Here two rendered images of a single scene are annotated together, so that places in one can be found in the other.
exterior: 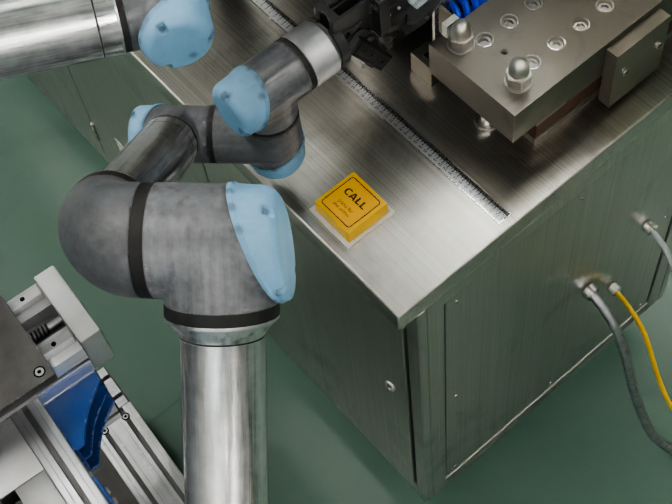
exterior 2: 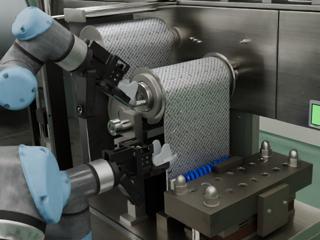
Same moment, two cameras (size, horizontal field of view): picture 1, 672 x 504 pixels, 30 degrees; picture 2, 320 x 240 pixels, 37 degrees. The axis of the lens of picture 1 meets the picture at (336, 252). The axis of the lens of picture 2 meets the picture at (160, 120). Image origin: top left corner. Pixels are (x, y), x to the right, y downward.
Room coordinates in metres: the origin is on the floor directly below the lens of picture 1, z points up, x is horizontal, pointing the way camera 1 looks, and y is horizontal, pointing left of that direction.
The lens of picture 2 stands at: (-0.04, -0.04, 1.57)
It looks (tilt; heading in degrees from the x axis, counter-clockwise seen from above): 18 degrees down; 353
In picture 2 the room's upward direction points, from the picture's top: 3 degrees counter-clockwise
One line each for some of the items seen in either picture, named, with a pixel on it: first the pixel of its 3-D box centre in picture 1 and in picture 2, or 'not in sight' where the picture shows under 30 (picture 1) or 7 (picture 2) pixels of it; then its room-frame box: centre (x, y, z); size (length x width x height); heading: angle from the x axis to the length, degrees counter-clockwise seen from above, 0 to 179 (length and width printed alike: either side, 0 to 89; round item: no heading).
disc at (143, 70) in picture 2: not in sight; (146, 95); (1.13, -0.14, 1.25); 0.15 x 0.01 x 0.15; 32
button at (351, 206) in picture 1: (351, 206); not in sight; (0.87, -0.03, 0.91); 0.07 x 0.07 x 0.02; 32
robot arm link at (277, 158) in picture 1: (260, 135); (66, 226); (0.94, 0.07, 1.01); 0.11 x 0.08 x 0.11; 78
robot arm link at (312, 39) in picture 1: (310, 51); (98, 175); (0.98, -0.01, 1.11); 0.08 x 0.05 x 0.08; 32
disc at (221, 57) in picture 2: not in sight; (215, 78); (1.27, -0.35, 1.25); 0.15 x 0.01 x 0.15; 32
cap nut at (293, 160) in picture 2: not in sight; (294, 156); (1.11, -0.53, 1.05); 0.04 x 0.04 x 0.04
